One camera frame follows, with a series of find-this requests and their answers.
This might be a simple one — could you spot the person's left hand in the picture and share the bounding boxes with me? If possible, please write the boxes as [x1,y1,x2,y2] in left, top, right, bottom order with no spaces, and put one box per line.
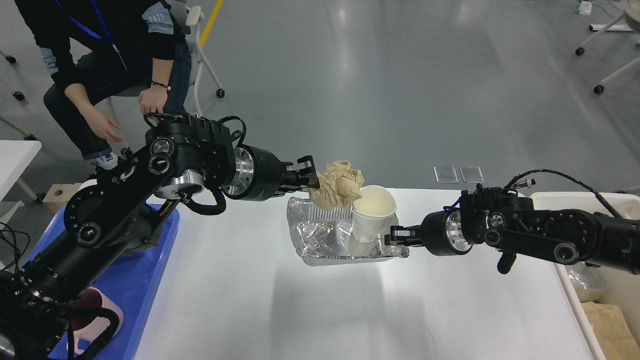
[137,85,169,115]

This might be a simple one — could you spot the clear floor plate left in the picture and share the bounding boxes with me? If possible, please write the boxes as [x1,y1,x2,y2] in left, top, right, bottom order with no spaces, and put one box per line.
[433,166,459,183]

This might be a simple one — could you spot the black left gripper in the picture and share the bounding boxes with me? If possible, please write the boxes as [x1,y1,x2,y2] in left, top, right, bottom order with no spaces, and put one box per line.
[222,145,320,202]

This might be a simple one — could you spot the brown paper in bin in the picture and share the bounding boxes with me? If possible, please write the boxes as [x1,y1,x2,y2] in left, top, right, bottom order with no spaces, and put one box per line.
[581,301,640,360]

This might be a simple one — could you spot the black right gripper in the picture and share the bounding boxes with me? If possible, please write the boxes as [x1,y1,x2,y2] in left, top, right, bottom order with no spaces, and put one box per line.
[384,210,473,256]

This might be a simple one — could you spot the pink mug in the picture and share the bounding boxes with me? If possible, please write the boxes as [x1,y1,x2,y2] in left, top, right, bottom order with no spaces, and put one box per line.
[71,287,124,354]

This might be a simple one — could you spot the brown paper ball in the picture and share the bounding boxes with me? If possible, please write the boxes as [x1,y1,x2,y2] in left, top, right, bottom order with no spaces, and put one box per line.
[309,161,365,211]

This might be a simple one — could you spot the white paper cup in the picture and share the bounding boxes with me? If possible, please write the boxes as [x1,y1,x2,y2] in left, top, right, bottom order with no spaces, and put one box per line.
[351,185,397,244]

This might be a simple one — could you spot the small white side table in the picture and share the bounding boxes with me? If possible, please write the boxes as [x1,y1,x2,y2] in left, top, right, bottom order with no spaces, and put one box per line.
[0,140,42,201]

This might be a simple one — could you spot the white plastic bin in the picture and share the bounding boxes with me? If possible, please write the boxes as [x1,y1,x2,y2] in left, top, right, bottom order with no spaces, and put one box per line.
[530,192,640,360]

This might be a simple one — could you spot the person's right hand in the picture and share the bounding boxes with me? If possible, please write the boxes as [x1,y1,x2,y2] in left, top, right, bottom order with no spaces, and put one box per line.
[79,105,125,142]

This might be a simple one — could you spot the aluminium foil tray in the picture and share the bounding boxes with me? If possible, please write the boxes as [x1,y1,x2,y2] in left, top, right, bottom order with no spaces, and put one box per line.
[286,197,410,266]

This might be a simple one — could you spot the clear floor plate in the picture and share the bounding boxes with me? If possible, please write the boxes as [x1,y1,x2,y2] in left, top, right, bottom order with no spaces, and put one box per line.
[459,165,485,183]
[433,166,459,183]

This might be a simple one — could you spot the wooden block with hole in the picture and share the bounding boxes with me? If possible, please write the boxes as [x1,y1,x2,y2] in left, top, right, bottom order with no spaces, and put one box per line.
[42,183,82,214]

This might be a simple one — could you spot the crumpled clear plastic in bin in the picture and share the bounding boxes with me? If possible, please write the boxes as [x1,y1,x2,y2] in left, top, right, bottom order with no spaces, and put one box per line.
[565,262,611,303]

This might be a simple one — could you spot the blue plastic tray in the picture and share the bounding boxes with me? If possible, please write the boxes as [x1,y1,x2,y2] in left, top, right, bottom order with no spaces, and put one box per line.
[25,202,181,360]

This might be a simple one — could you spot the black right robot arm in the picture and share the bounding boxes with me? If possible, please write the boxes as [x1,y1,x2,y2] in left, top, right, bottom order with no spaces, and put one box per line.
[384,170,640,275]

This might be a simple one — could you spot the white rolling chair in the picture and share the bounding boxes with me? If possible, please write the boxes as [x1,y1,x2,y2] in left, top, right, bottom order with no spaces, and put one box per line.
[106,0,226,158]

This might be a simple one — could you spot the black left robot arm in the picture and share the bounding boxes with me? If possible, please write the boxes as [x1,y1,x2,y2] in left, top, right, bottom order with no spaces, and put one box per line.
[1,112,319,360]

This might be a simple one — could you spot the white rolling stand legs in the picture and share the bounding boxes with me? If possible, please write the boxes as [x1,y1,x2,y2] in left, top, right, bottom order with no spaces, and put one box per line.
[575,0,640,96]

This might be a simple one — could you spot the clear floor plate right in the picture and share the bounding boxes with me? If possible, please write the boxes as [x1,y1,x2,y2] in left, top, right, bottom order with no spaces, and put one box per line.
[459,165,485,183]

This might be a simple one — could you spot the seated person in black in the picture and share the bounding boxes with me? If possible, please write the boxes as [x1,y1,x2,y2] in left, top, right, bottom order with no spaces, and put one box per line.
[15,0,192,174]

